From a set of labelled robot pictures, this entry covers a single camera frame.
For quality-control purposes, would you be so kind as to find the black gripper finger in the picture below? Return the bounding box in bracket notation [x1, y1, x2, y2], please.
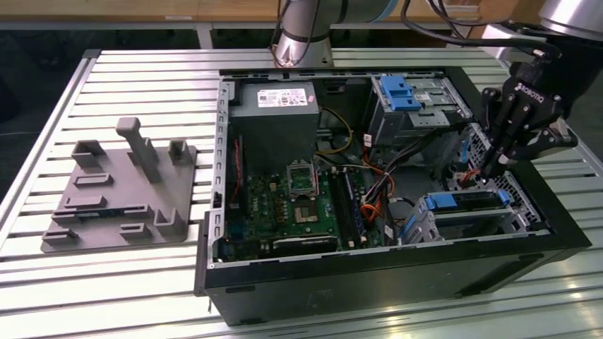
[478, 86, 525, 177]
[494, 104, 581, 167]

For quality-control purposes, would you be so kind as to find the red and black disk wire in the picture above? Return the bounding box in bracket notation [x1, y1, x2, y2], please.
[450, 169, 490, 186]

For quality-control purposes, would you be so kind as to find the hard disk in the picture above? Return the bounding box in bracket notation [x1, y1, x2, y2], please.
[422, 189, 514, 215]

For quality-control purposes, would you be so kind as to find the grey metal disk bay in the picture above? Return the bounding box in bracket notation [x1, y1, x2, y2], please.
[399, 189, 550, 246]

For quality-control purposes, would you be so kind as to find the black RAM slot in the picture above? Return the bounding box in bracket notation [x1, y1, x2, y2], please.
[329, 167, 359, 250]
[343, 169, 371, 244]

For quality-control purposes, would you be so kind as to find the grey metal drive cage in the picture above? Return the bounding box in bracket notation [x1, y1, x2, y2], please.
[370, 72, 475, 149]

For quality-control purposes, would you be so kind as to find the CPU socket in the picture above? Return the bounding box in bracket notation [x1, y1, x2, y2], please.
[285, 160, 319, 202]

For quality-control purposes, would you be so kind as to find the grey power supply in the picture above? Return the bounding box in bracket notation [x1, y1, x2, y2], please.
[229, 81, 322, 177]

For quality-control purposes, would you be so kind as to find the black PC case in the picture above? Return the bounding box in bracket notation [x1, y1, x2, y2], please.
[194, 66, 594, 328]

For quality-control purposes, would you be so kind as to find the black graphics card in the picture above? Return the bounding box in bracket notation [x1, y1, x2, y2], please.
[271, 232, 341, 258]

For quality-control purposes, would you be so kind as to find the green motherboard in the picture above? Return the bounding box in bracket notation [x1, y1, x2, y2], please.
[221, 155, 397, 264]

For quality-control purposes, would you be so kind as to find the grey parts rack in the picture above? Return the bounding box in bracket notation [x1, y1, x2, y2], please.
[40, 116, 199, 254]

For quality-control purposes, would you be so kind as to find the green RAM stick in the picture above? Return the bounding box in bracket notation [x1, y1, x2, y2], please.
[75, 208, 127, 220]

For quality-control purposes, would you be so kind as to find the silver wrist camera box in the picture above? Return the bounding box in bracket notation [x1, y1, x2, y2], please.
[481, 21, 565, 64]

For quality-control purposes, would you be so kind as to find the black wire bundle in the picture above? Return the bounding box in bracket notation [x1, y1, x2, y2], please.
[362, 126, 454, 248]

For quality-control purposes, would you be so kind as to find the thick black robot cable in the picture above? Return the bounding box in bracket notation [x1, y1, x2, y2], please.
[399, 0, 565, 59]

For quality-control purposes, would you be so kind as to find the blue plastic drive bracket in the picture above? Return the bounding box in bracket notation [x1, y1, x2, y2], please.
[381, 76, 425, 112]

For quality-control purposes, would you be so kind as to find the yellow and black wire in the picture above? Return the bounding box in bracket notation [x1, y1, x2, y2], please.
[317, 107, 355, 155]

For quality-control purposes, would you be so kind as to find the orange red wire bundle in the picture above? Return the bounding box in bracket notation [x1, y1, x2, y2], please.
[361, 201, 395, 227]

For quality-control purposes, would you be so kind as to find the wooden desk grey frame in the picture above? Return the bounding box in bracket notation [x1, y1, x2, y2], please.
[0, 0, 501, 49]

